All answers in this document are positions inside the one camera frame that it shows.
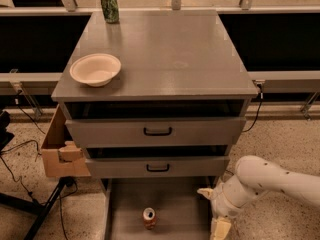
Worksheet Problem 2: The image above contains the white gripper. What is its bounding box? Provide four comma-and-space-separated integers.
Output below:
197, 176, 254, 240

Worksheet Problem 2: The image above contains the red coke can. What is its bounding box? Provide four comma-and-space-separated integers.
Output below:
142, 207, 157, 230

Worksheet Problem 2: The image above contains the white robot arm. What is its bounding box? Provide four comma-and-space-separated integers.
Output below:
197, 156, 320, 240

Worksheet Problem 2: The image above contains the grey open bottom drawer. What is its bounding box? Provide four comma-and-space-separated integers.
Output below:
103, 176, 223, 240

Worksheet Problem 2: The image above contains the grey drawer cabinet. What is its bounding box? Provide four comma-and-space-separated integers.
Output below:
50, 9, 259, 240

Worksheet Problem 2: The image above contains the grey top drawer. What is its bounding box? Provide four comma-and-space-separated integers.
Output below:
66, 117, 245, 148

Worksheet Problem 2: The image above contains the green soda can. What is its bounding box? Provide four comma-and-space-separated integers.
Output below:
100, 0, 119, 24

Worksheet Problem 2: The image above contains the cardboard box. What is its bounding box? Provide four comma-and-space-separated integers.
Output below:
41, 107, 90, 177

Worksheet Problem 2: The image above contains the white paper bowl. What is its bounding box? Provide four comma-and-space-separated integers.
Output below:
69, 53, 121, 87

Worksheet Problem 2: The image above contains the black tripod stand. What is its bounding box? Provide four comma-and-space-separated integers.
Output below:
0, 177, 77, 240

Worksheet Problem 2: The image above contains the black cabinet power cable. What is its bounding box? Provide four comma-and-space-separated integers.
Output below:
241, 83, 264, 133

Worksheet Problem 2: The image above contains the black floor cable left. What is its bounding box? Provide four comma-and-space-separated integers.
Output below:
0, 139, 42, 198

